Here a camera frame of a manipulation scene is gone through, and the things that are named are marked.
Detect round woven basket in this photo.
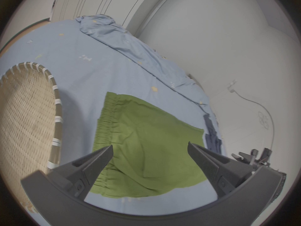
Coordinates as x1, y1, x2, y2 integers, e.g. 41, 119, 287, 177
0, 61, 63, 215

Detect pale blue quilt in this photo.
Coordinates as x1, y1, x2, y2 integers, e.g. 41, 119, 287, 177
75, 14, 210, 108

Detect white wardrobe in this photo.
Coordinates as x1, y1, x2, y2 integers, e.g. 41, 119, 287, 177
50, 0, 151, 30

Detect green shorts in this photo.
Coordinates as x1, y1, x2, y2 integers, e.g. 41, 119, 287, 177
90, 91, 207, 198

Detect dark blue garment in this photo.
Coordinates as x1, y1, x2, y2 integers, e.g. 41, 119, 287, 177
203, 113, 223, 154

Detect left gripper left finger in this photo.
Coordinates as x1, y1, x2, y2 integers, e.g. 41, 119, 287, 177
48, 145, 114, 201

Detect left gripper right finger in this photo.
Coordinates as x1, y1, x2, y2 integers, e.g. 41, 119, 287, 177
187, 142, 254, 199

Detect thin grey cable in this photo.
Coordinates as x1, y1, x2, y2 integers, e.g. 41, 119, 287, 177
227, 80, 275, 150

